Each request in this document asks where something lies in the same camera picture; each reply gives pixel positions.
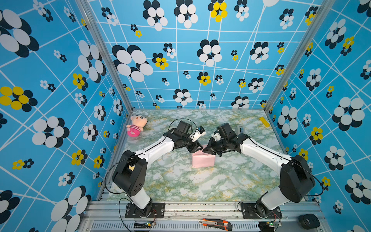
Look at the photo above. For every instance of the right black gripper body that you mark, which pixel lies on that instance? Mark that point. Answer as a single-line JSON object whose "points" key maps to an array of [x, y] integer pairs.
{"points": [[217, 147]]}

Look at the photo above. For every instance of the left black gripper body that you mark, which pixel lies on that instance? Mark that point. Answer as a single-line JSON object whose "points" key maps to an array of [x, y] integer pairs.
{"points": [[188, 143]]}

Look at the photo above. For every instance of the purple wrapping paper sheet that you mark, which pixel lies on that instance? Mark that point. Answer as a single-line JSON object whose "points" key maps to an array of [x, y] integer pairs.
{"points": [[201, 160]]}

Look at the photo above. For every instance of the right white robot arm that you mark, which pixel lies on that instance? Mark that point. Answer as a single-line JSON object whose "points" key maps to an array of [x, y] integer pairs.
{"points": [[296, 179]]}

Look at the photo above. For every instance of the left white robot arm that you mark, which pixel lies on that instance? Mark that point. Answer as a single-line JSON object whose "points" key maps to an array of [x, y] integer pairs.
{"points": [[130, 172]]}

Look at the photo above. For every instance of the yellow tape piece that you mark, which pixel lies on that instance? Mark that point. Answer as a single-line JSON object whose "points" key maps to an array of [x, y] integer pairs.
{"points": [[264, 122]]}

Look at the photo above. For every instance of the pink plush doll toy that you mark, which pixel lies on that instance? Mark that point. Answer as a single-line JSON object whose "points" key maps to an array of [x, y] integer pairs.
{"points": [[138, 122]]}

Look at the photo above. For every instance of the red black utility knife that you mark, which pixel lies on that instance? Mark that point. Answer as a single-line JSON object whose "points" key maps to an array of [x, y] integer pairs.
{"points": [[216, 223]]}

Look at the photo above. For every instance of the black computer mouse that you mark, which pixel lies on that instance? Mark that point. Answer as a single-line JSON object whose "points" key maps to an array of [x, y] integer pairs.
{"points": [[309, 221]]}

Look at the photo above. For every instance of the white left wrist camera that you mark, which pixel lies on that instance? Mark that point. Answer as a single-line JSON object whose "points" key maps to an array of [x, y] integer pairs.
{"points": [[200, 130]]}

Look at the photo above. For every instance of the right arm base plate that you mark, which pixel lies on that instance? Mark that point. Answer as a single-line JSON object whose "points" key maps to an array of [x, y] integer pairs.
{"points": [[257, 211]]}

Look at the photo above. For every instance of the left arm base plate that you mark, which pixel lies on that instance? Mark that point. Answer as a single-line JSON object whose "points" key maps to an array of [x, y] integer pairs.
{"points": [[152, 210]]}

